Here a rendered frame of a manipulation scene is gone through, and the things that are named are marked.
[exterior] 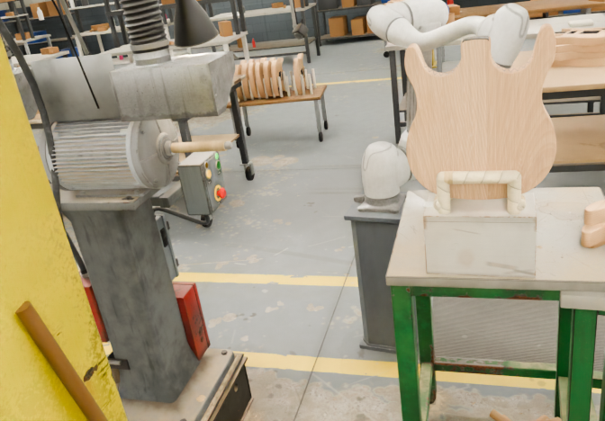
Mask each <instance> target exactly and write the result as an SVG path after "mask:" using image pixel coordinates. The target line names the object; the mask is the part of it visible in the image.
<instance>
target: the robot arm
mask: <svg viewBox="0 0 605 421"><path fill-rule="evenodd" d="M366 19H367V24H368V26H369V28H370V29H371V31H372V32H373V33H374V34H375V35H376V36H378V37H379V38H381V39H382V40H385V41H387V42H390V43H392V44H393V45H397V46H400V47H403V48H406V49H407V48H408V47H409V46H410V45H411V44H412V43H416V44H417V45H418V46H419V48H420V51H421V53H422V56H423V58H424V60H425V62H426V64H427V66H428V67H429V68H430V69H432V50H433V49H435V48H438V47H440V46H442V45H445V44H447V43H449V42H450V41H453V40H456V39H459V38H461V37H463V36H465V35H467V34H474V35H475V36H488V37H489V36H490V37H491V53H492V58H493V60H494V61H495V62H496V63H497V64H498V65H499V66H501V67H505V68H511V66H512V64H513V62H514V60H515V59H516V57H517V56H518V54H519V52H520V50H521V48H522V45H523V43H524V40H525V39H526V36H527V33H528V27H529V15H528V11H527V10H526V9H525V8H523V7H522V6H520V5H517V4H506V5H504V6H503V7H501V8H500V9H499V10H498V11H497V12H496V14H491V15H488V16H487V17H482V16H468V17H465V18H462V19H459V20H457V21H454V22H452V23H449V24H447V25H446V23H447V20H448V8H447V5H446V4H445V3H444V2H443V1H441V0H404V1H401V2H398V3H393V4H387V5H383V4H380V5H376V6H373V7H372V8H371V9H370V10H369V11H368V13H367V16H366ZM416 111H417V97H416V94H415V91H414V88H413V86H412V84H411V82H410V80H409V78H408V77H407V130H406V131H404V132H403V134H402V135H401V139H400V142H399V144H398V147H396V146H395V145H393V144H392V143H389V142H386V141H378V142H375V143H372V144H370V145H369V146H368V147H367V148H366V150H365V152H364V155H363V159H362V181H363V187H364V192H365V194H361V195H355V196H354V202H360V203H362V204H361V205H360V206H359V207H358V208H357V210H358V211H359V212H364V211H371V212H388V213H393V214H397V213H399V212H400V208H401V206H402V204H403V202H404V201H405V199H406V196H407V193H400V186H402V185H404V184H405V183H406V182H408V181H412V180H416V178H415V176H414V175H413V173H412V171H411V169H410V166H409V163H408V159H407V154H406V143H407V137H408V133H409V130H410V128H411V125H412V123H413V120H414V118H415V115H416Z"/></svg>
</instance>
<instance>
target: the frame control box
mask: <svg viewBox="0 0 605 421"><path fill-rule="evenodd" d="M215 152H216V153H218V160H215V158H214V153H215ZM205 161H207V162H208V164H209V166H208V169H205V168H204V162H205ZM218 161H220V157H219V152H218V151H210V152H194V153H192V154H191V155H190V156H189V157H187V158H186V159H185V160H184V161H182V162H181V164H180V165H178V168H177V171H178V175H179V179H180V183H181V186H182V191H183V195H184V198H185V206H186V209H187V213H188V215H204V217H205V218H206V221H204V220H199V219H195V218H192V217H189V216H186V215H185V214H182V213H179V212H176V211H174V210H170V209H167V208H161V207H154V208H153V210H154V214H155V211H163V212H166V213H169V214H172V215H174V216H177V217H179V218H182V219H186V220H189V221H192V222H194V223H197V224H200V225H208V224H209V223H210V217H209V215H212V214H213V213H214V212H215V211H216V210H217V208H218V207H219V206H220V205H221V204H222V203H223V202H224V201H225V200H226V199H227V192H226V196H225V197H224V198H223V199H222V198H221V197H220V196H218V195H217V191H219V190H220V189H221V188H224V189H225V191H226V187H225V183H224V178H223V174H222V170H221V168H220V169H218V168H217V162H218ZM220 162H221V161H220ZM208 170H210V171H211V174H212V175H211V178H208V177H207V171H208ZM155 218H156V214H155Z"/></svg>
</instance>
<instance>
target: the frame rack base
mask: <svg viewBox="0 0 605 421"><path fill-rule="evenodd" d="M525 198H526V207H525V209H524V210H522V211H521V213H520V214H518V215H510V214H509V213H508V212H507V198H501V199H491V200H466V199H456V198H453V199H452V200H451V201H450V210H451V211H450V213H448V214H439V213H438V211H437V210H435V208H434V207H425V210H424V214H423V227H424V241H425V256H426V271H427V273H433V274H455V275H477V276H499V277H520V278H536V250H537V212H536V204H535V196H534V193H525Z"/></svg>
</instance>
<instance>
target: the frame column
mask: <svg viewBox="0 0 605 421"><path fill-rule="evenodd" d="M61 212H62V213H63V214H64V215H65V216H66V217H67V218H68V219H69V220H70V221H71V224H72V227H73V229H74V232H75V235H76V238H77V243H78V246H79V249H80V252H81V255H82V257H83V260H84V263H85V266H86V270H87V273H88V277H89V280H90V282H91V285H92V288H93V291H94V294H95V298H96V301H97V304H98V308H99V310H100V313H101V316H102V319H103V322H104V326H105V329H106V332H107V335H108V338H109V341H110V344H111V347H112V349H113V354H114V357H115V359H125V360H128V364H129V366H130V369H129V370H122V369H119V372H120V386H119V391H118V392H119V395H120V398H121V399H137V400H147V401H156V402H164V403H173V402H175V401H176V400H177V398H178V397H179V395H180V394H181V392H182V391H183V389H184V387H185V385H186V384H187V382H188V381H189V380H190V378H191V377H192V375H193V373H194V371H195V370H196V368H197V367H198V365H199V363H200V362H201V360H200V361H199V360H198V359H197V357H196V356H195V354H194V352H193V351H192V349H191V348H190V346H189V344H188V343H187V339H186V335H185V329H184V325H183V321H182V319H181V315H180V311H179V307H178V304H177V300H176V295H175V291H174V287H173V283H172V280H171V276H170V273H169V270H168V266H167V259H166V256H165V253H164V249H163V246H162V242H161V238H160V235H159V231H158V225H157V222H156V218H155V214H154V210H153V207H152V204H151V200H150V198H149V199H148V200H147V201H145V202H144V203H143V204H142V205H141V206H139V208H138V209H137V210H62V211H61Z"/></svg>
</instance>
